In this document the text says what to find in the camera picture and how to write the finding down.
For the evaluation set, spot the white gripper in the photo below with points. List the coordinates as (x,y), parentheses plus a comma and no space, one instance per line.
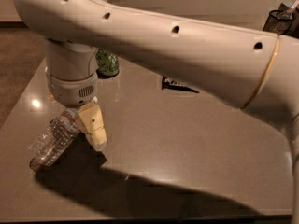
(70,90)

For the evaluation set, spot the clear plastic water bottle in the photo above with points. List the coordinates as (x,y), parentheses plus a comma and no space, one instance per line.
(54,140)

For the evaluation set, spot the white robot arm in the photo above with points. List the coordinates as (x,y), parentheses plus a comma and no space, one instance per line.
(255,71)

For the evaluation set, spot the green soda can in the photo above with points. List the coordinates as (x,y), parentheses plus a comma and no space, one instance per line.
(108,65)

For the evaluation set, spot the black candy bar wrapper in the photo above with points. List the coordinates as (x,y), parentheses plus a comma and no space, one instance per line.
(168,83)

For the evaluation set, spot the black mesh pen holder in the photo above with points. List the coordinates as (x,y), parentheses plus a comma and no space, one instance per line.
(282,26)

